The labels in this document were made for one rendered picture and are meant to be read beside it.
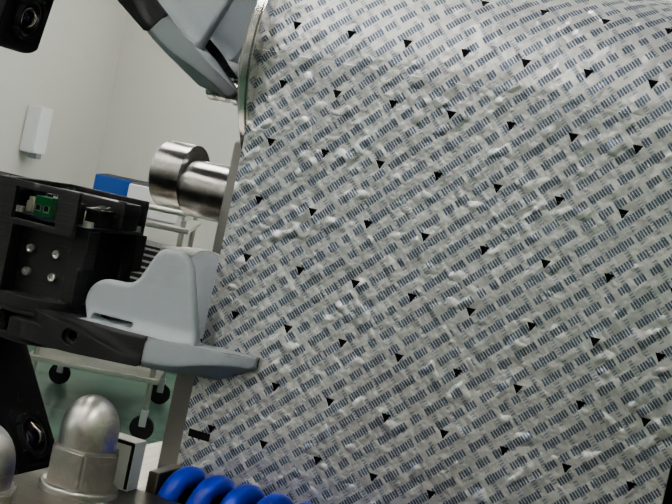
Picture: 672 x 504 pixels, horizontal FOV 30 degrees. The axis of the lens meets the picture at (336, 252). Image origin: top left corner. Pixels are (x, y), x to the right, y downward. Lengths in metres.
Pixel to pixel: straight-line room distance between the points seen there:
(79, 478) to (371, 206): 0.19
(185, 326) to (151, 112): 6.48
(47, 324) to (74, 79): 6.29
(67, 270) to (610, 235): 0.27
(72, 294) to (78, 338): 0.03
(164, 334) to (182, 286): 0.03
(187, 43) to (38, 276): 0.15
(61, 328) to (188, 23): 0.18
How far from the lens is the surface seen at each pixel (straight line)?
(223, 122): 6.87
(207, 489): 0.61
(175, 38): 0.68
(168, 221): 5.30
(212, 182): 0.73
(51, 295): 0.66
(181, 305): 0.62
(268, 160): 0.63
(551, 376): 0.58
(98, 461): 0.58
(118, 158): 7.16
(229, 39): 0.73
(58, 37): 6.74
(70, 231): 0.64
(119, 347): 0.62
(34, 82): 6.62
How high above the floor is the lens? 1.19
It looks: 3 degrees down
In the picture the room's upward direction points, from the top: 12 degrees clockwise
